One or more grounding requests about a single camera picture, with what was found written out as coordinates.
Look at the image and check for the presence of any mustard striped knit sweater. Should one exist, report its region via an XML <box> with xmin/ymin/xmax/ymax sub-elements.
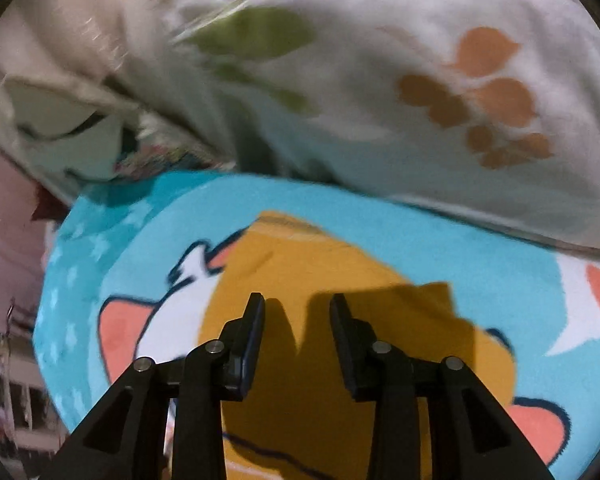
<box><xmin>200</xmin><ymin>211</ymin><xmax>516</xmax><ymax>479</ymax></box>

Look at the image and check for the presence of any turquoise cartoon fleece blanket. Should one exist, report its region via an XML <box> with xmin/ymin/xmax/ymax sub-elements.
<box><xmin>33</xmin><ymin>171</ymin><xmax>600</xmax><ymax>479</ymax></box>

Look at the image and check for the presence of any pink wardrobe cabinet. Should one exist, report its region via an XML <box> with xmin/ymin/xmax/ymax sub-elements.
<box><xmin>0</xmin><ymin>156</ymin><xmax>45</xmax><ymax>333</ymax></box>

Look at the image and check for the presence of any red cloth item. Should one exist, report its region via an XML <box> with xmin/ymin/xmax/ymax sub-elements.
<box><xmin>30</xmin><ymin>184</ymin><xmax>70</xmax><ymax>222</ymax></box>

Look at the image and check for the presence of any small cream black-trimmed pillow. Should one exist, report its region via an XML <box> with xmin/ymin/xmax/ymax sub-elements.
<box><xmin>2</xmin><ymin>76</ymin><xmax>142</xmax><ymax>182</ymax></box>

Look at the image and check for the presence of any white leaf-print pillow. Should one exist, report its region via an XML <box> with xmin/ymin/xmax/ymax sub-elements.
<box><xmin>159</xmin><ymin>0</ymin><xmax>600</xmax><ymax>252</ymax></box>

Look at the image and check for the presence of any beige embroidered curtain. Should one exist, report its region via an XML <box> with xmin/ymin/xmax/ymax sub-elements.
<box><xmin>0</xmin><ymin>0</ymin><xmax>242</xmax><ymax>201</ymax></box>

